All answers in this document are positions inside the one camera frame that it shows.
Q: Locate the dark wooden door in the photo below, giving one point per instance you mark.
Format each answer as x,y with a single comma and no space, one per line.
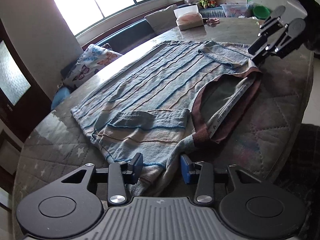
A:
23,103

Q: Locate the grey beige cushion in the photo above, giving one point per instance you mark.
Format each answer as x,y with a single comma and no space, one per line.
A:
162,20

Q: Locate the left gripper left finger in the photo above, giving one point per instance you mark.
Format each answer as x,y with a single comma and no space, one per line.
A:
120,174

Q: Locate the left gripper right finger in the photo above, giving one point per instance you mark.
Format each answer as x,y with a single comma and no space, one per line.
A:
201,174

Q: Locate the blue bench sofa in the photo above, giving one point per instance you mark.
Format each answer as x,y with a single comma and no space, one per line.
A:
124,37

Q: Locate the grey quilted star table cover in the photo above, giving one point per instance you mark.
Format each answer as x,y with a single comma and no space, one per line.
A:
264,136

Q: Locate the striped blue pink sweater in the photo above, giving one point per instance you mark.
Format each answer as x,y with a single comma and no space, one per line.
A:
180,97

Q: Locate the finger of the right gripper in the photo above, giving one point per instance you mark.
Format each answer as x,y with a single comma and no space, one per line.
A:
271,25
289,38

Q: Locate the tissue box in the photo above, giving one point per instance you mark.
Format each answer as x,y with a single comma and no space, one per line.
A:
188,17

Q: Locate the butterfly print pillow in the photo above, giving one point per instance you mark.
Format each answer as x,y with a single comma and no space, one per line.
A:
94,59

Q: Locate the clear plastic storage box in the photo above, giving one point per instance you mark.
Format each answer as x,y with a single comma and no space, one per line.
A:
236,10

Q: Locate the yellow green plush toy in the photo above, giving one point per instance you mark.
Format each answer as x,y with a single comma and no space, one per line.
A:
203,4

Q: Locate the blue towel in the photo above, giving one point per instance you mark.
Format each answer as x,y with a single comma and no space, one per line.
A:
60,95

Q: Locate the pink small toy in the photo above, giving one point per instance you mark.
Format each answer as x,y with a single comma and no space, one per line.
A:
212,21

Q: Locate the green plastic basin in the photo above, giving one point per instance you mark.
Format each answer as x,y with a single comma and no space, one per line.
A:
261,12

